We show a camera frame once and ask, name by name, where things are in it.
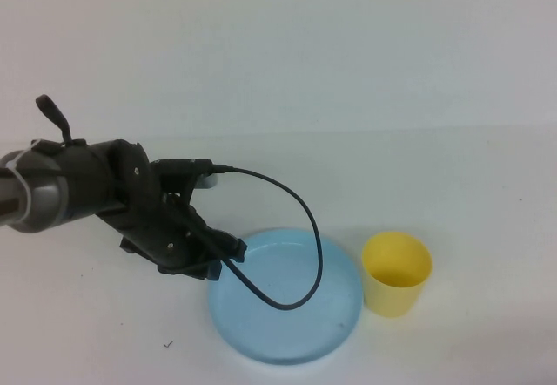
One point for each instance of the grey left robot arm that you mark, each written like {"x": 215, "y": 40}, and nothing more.
{"x": 41, "y": 197}

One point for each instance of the white zip tie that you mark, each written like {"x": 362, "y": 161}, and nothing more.
{"x": 17, "y": 161}

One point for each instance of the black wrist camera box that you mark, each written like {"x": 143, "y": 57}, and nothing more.
{"x": 183, "y": 166}

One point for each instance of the light blue round plate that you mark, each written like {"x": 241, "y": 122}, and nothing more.
{"x": 287, "y": 280}

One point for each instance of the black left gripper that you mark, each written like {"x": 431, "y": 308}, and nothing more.
{"x": 148, "y": 224}

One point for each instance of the yellow plastic cup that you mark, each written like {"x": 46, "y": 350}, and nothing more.
{"x": 393, "y": 293}

